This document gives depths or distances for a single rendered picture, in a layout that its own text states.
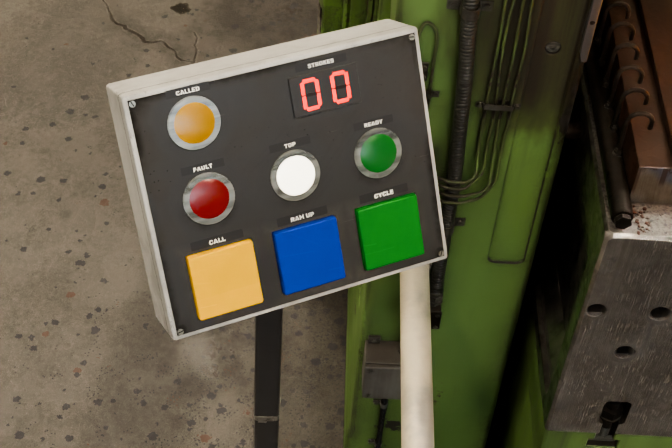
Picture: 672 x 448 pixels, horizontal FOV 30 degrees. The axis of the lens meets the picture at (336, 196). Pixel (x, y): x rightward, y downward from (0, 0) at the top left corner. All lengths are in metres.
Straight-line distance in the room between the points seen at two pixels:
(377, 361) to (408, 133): 0.72
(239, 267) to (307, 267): 0.08
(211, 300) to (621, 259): 0.56
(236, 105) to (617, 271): 0.59
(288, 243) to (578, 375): 0.61
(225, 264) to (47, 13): 2.07
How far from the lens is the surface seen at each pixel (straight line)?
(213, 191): 1.35
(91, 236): 2.79
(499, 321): 2.06
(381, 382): 2.09
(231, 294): 1.38
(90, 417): 2.50
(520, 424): 2.22
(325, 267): 1.41
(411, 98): 1.41
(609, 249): 1.63
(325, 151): 1.38
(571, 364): 1.82
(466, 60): 1.63
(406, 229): 1.44
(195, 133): 1.33
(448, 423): 2.29
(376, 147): 1.40
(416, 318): 1.83
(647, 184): 1.64
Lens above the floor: 2.07
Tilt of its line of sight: 46 degrees down
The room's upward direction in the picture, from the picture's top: 4 degrees clockwise
